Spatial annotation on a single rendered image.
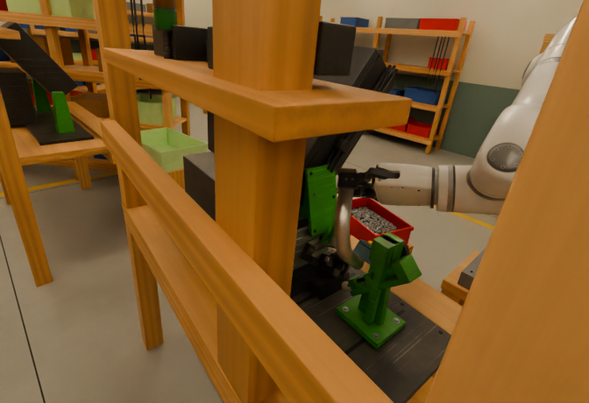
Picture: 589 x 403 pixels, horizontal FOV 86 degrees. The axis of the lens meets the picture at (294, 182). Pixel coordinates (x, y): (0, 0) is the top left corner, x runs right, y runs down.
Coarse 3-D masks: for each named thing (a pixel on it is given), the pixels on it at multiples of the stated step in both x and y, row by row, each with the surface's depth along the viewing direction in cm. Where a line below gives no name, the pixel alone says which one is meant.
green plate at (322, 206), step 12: (312, 168) 92; (324, 168) 95; (312, 180) 93; (324, 180) 96; (312, 192) 93; (324, 192) 97; (336, 192) 100; (312, 204) 94; (324, 204) 97; (336, 204) 100; (312, 216) 95; (324, 216) 98; (312, 228) 95; (324, 228) 98
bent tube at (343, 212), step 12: (348, 168) 62; (348, 192) 62; (348, 204) 61; (336, 216) 61; (348, 216) 60; (336, 228) 61; (348, 228) 61; (336, 240) 62; (348, 240) 61; (348, 252) 63; (348, 264) 71; (360, 264) 75
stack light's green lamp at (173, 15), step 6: (156, 12) 71; (162, 12) 70; (168, 12) 71; (174, 12) 72; (156, 18) 71; (162, 18) 71; (168, 18) 71; (174, 18) 72; (156, 24) 72; (162, 24) 71; (168, 24) 72; (174, 24) 73; (156, 30) 72; (162, 30) 72; (168, 30) 72
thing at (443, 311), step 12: (396, 288) 103; (408, 288) 103; (420, 288) 104; (432, 288) 104; (408, 300) 98; (420, 300) 99; (432, 300) 99; (444, 300) 100; (420, 312) 95; (432, 312) 95; (444, 312) 95; (456, 312) 96; (444, 324) 91
